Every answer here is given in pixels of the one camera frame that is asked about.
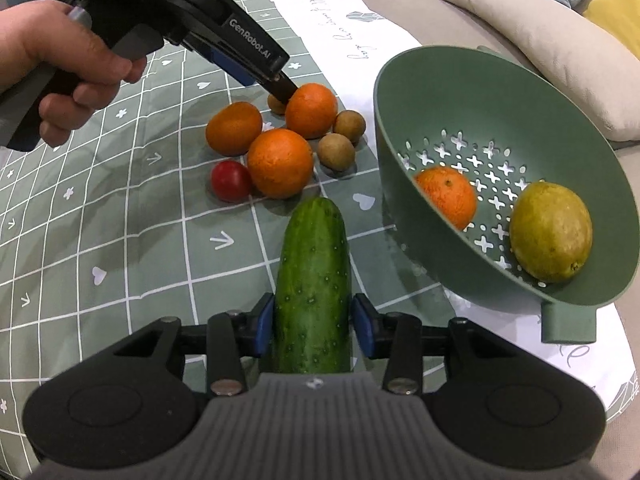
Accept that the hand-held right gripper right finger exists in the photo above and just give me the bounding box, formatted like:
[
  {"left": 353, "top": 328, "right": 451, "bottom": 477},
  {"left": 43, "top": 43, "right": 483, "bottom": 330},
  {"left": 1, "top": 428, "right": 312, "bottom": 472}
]
[{"left": 350, "top": 292, "right": 507, "bottom": 396}]

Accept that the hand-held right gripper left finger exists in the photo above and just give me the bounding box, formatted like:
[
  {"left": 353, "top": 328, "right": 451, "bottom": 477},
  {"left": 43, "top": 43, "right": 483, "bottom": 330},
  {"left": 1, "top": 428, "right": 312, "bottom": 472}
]
[{"left": 97, "top": 292, "right": 275, "bottom": 397}]

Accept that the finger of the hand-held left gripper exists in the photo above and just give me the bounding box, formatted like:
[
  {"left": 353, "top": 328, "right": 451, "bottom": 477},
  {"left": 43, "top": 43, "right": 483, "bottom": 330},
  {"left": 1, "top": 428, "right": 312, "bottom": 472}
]
[{"left": 207, "top": 46, "right": 300, "bottom": 107}]

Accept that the orange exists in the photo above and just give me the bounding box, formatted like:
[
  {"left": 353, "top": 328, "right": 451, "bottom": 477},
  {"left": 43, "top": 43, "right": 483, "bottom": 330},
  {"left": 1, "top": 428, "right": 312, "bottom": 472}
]
[
  {"left": 247, "top": 128, "right": 315, "bottom": 199},
  {"left": 416, "top": 165, "right": 478, "bottom": 231},
  {"left": 205, "top": 101, "right": 264, "bottom": 157},
  {"left": 285, "top": 83, "right": 339, "bottom": 140}
]

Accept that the green cucumber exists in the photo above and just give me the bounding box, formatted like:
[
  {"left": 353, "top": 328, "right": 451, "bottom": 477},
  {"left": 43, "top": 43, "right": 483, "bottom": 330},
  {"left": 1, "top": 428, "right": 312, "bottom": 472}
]
[{"left": 272, "top": 196, "right": 353, "bottom": 375}]

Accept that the brown kiwi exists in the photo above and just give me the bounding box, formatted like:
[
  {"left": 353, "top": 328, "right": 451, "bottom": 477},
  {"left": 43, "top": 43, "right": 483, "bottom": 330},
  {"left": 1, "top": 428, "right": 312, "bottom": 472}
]
[{"left": 317, "top": 132, "right": 356, "bottom": 172}]

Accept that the red cherry tomato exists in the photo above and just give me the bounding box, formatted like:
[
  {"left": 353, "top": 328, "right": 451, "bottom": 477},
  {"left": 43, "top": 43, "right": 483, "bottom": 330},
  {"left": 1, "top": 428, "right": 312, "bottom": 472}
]
[{"left": 210, "top": 160, "right": 253, "bottom": 203}]

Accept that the green plastic colander bowl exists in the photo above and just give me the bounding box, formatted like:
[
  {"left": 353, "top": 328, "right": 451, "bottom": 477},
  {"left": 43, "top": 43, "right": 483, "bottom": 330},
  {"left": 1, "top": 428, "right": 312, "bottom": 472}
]
[{"left": 373, "top": 45, "right": 628, "bottom": 345}]

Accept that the person's left hand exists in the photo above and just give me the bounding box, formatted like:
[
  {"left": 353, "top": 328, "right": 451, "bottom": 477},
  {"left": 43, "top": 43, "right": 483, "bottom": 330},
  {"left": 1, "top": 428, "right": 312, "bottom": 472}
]
[{"left": 0, "top": 0, "right": 147, "bottom": 149}]

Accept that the green checked tablecloth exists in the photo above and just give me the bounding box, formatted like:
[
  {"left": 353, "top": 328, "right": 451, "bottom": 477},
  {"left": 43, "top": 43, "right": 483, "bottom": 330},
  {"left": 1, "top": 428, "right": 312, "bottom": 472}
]
[{"left": 0, "top": 0, "right": 638, "bottom": 466}]

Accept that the beige pillow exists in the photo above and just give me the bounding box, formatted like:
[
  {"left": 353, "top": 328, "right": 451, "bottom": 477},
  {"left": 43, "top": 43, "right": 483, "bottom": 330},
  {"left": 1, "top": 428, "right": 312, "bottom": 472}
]
[{"left": 440, "top": 0, "right": 640, "bottom": 143}]

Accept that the yellow pillow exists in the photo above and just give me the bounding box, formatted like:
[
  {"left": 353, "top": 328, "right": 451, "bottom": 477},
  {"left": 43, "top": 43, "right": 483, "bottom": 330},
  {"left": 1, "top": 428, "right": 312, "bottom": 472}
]
[{"left": 582, "top": 0, "right": 640, "bottom": 58}]

